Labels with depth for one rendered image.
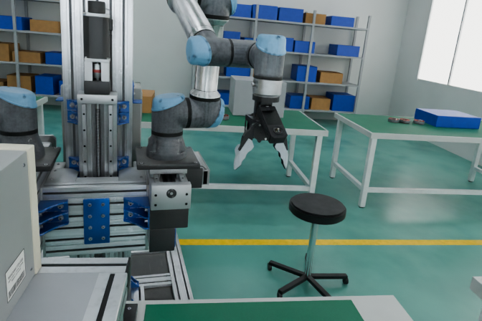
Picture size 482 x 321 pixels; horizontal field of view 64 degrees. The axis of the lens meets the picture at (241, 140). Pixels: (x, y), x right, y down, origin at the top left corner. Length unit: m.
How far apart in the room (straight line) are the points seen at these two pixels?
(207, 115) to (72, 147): 0.55
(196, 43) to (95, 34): 0.55
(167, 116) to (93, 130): 0.31
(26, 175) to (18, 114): 0.82
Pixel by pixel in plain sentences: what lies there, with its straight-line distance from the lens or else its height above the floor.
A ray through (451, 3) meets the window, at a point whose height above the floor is 2.26.
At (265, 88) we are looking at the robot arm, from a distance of 0.98.
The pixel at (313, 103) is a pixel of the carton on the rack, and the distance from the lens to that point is 7.28.
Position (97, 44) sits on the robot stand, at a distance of 1.47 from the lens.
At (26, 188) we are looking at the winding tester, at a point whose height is 1.26.
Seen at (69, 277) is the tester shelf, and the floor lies 1.11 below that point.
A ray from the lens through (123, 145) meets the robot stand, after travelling 1.64.
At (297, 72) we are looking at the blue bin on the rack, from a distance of 7.08.
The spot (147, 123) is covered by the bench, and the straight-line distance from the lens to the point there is 3.26.
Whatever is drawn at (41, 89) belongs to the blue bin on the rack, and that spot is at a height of 0.35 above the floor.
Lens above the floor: 1.50
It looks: 15 degrees down
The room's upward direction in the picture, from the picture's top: 5 degrees clockwise
